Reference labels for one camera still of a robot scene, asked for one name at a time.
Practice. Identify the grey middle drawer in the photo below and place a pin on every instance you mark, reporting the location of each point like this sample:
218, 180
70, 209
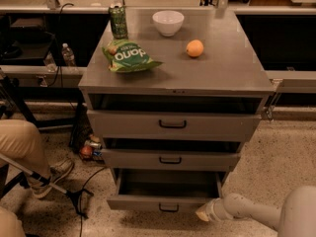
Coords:
170, 160

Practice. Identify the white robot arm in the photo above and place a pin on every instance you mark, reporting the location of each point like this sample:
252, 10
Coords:
295, 218

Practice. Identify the white bowl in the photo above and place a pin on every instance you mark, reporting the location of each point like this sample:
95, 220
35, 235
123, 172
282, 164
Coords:
168, 22

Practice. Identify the grey bottom drawer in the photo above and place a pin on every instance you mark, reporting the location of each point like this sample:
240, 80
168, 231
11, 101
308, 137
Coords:
164, 190

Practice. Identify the person leg khaki trousers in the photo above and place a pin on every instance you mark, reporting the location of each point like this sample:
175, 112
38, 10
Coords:
20, 141

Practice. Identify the grey top drawer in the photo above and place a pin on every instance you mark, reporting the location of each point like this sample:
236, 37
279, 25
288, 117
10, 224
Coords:
173, 126

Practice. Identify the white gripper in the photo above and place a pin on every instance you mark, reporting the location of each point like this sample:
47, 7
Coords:
214, 210

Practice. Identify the green soda can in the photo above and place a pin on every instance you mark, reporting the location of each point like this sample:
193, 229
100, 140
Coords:
118, 21

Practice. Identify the grey drawer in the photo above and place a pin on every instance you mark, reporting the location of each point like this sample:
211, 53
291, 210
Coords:
173, 126
164, 190
170, 160

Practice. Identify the clear water bottle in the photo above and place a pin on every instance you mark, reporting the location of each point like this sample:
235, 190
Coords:
68, 55

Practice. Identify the green chip bag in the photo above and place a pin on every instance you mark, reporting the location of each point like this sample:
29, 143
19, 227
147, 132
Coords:
126, 56

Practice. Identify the beige sneaker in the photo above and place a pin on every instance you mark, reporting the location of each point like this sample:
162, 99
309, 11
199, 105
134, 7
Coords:
57, 172

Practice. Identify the grey grabber stick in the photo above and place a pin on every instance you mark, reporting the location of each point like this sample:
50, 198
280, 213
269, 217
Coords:
21, 179

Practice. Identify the grey metal drawer cabinet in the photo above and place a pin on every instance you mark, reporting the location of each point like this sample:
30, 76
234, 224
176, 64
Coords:
227, 78

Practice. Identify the orange fruit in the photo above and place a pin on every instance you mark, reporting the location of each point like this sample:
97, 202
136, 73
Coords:
194, 48

